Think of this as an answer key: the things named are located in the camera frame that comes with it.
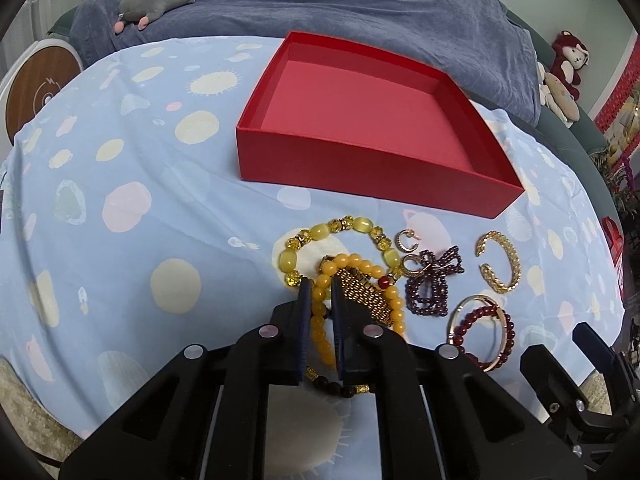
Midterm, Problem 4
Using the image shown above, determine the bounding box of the gold metal watch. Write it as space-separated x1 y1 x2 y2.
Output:
335 266 393 327

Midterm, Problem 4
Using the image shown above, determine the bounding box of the orange bead bracelet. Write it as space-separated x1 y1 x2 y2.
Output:
309 252 407 366

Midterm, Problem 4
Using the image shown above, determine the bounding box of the black bead bracelet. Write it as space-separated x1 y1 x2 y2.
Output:
305 366 372 400

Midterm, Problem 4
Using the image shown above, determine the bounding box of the gold hoop earring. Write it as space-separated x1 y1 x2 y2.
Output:
400 254 428 276
394 229 420 254

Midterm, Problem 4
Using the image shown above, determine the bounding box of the dark red bead bracelet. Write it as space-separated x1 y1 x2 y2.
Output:
453 304 516 366

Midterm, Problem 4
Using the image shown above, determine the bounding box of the gold chain cuff bangle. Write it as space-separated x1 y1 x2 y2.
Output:
474 230 522 295

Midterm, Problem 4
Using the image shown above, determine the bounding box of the thin gold bangle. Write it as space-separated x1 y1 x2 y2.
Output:
446 294 509 373

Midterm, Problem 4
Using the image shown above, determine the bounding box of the red gift bag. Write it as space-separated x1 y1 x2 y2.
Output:
601 217 625 299

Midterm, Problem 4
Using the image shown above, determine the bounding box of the light blue patterned cloth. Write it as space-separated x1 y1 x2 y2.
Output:
1 33 631 479

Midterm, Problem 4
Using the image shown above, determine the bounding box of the red cardboard box tray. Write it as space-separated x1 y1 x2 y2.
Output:
236 32 524 219

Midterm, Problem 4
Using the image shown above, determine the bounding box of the green sofa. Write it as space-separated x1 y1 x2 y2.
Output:
504 6 626 241

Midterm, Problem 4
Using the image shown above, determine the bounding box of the beige plush toy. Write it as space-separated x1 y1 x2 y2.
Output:
537 62 580 128

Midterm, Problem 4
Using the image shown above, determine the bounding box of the red monkey plush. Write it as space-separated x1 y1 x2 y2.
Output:
551 30 590 101

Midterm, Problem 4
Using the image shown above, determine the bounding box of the dark blue blanket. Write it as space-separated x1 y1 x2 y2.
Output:
70 0 541 125

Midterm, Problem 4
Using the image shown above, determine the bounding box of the round wooden white device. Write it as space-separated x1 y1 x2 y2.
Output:
0 38 84 157

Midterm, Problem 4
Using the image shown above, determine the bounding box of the yellow green stone bracelet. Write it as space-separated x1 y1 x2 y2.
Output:
278 216 405 290

